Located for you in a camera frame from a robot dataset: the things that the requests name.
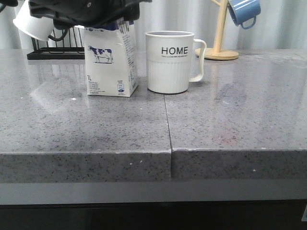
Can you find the tilted white mug black handle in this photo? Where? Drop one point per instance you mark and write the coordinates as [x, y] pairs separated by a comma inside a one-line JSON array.
[[37, 28]]

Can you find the white HOME cup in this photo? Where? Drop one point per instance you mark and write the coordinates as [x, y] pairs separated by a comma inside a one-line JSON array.
[[168, 61]]

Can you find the blue enamel mug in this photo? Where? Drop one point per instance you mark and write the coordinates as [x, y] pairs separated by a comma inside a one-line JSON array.
[[244, 10]]

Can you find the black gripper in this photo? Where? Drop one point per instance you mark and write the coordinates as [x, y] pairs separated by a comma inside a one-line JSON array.
[[88, 13]]

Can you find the blue white milk carton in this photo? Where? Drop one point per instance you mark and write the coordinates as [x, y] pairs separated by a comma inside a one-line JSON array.
[[110, 64]]

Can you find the wooden mug tree stand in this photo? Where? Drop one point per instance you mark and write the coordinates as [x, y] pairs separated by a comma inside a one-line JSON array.
[[217, 53]]

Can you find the black wire mug rack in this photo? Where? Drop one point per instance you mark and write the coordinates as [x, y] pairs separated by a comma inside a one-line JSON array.
[[71, 47]]

